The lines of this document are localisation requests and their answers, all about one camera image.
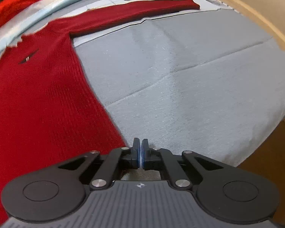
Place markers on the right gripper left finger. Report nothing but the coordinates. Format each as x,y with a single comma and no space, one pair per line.
56,191

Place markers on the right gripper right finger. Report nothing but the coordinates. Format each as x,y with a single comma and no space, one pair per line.
225,192

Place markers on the dark red knit sweater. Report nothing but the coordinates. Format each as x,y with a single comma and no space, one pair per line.
48,112

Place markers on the grey printed bed sheet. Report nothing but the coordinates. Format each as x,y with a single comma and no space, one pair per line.
208,80

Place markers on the light blue patterned quilt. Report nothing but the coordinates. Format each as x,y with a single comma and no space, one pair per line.
29,17

